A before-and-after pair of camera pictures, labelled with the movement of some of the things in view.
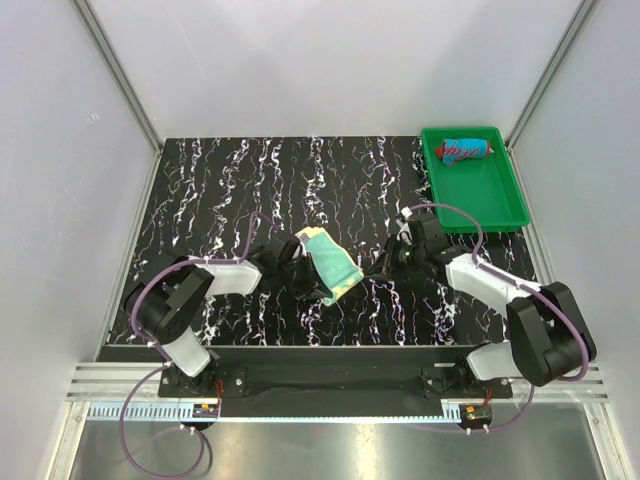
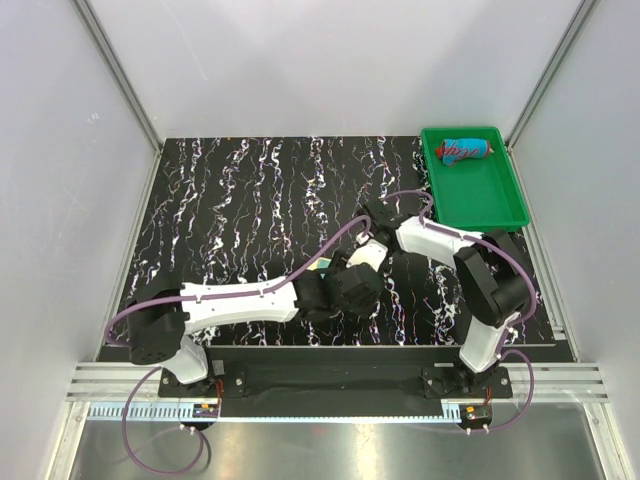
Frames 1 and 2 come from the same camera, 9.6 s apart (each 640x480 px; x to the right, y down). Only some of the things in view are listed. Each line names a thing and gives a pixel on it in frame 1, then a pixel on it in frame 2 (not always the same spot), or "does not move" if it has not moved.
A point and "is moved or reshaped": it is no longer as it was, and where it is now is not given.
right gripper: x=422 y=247 to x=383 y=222
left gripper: x=312 y=286 to x=363 y=306
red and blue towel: x=463 y=148 does not move
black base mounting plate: x=336 y=374 does not move
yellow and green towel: x=336 y=264 is moved or reshaped
